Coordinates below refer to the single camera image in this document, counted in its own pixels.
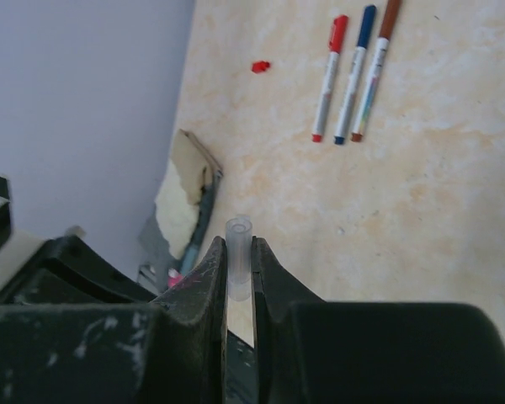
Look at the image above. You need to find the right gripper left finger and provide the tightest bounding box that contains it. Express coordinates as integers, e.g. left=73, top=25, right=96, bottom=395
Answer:
left=149, top=237, right=227, bottom=403

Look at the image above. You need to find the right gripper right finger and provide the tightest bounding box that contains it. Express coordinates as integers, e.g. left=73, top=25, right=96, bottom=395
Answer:
left=251, top=237, right=322, bottom=403

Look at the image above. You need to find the clear pen cap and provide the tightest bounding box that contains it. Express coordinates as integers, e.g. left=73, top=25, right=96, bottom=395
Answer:
left=225, top=215, right=253, bottom=301

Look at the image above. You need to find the red capped white pen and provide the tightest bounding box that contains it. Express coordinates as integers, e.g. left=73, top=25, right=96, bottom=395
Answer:
left=311, top=14, right=349, bottom=142

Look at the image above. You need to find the blue end white pen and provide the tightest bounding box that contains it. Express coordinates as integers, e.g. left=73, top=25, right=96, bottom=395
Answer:
left=333, top=4, right=377, bottom=146

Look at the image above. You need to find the dark red pen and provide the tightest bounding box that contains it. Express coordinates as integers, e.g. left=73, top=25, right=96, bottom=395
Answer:
left=351, top=0, right=402, bottom=142

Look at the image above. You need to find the small red cap left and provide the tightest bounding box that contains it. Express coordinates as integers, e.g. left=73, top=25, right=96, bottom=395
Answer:
left=251, top=61, right=271, bottom=74

